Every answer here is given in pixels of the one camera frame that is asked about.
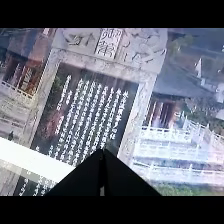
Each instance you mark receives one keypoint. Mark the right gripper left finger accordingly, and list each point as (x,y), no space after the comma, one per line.
(85,181)

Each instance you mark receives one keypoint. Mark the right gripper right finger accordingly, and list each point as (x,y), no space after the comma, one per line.
(124,182)

